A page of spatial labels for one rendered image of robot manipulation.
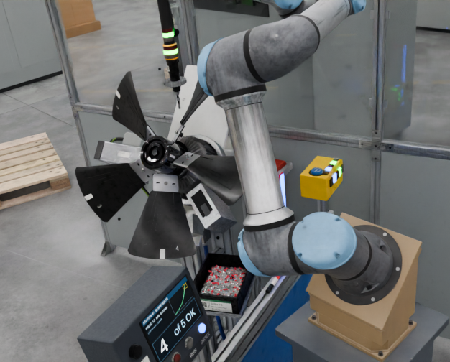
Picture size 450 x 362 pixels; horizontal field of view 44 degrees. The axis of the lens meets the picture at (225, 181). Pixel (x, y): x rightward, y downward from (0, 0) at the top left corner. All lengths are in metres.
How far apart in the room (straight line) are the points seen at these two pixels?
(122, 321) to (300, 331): 0.48
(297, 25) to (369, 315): 0.65
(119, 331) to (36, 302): 2.33
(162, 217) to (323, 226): 0.84
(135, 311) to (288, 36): 0.64
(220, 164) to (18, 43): 5.80
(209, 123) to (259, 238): 1.01
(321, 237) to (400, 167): 1.28
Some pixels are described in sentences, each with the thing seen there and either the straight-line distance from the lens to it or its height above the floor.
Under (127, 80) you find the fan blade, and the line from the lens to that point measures 2.09.
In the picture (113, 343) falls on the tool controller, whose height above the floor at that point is 1.25.
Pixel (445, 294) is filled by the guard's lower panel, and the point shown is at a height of 0.30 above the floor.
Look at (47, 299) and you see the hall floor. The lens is 3.44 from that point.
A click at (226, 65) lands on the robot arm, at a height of 1.66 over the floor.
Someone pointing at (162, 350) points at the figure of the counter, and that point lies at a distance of 1.23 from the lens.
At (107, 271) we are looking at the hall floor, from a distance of 3.51.
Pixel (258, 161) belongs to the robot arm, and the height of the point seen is 1.46.
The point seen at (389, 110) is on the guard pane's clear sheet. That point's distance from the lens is 2.32.
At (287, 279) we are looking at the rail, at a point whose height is 0.84.
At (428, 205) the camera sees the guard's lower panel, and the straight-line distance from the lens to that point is 2.46.
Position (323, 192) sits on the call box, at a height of 1.02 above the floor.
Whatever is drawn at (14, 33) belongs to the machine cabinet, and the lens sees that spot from 7.43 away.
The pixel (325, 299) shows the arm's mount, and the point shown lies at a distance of 1.38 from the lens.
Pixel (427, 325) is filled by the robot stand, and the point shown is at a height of 1.00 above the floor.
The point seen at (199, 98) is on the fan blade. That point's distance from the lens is 1.90.
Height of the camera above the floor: 2.00
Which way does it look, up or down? 28 degrees down
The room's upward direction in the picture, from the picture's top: 7 degrees counter-clockwise
